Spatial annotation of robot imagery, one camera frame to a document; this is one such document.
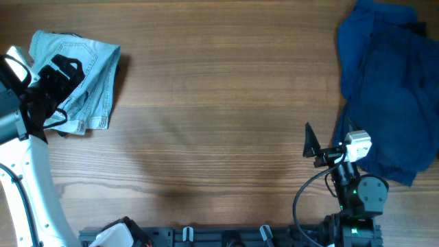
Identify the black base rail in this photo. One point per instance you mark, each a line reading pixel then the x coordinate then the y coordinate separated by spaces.
pixel 257 236

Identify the dark blue garment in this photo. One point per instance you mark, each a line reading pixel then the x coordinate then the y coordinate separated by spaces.
pixel 389 79

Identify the light blue denim shorts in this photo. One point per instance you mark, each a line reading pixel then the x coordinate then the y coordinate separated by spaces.
pixel 92 75

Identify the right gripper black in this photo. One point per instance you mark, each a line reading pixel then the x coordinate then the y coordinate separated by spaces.
pixel 312 148

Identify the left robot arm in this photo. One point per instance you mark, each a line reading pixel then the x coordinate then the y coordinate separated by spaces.
pixel 37 215

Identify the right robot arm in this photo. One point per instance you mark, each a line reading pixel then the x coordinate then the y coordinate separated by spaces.
pixel 361 198

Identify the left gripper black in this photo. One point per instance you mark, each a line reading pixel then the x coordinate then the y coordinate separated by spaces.
pixel 66 68

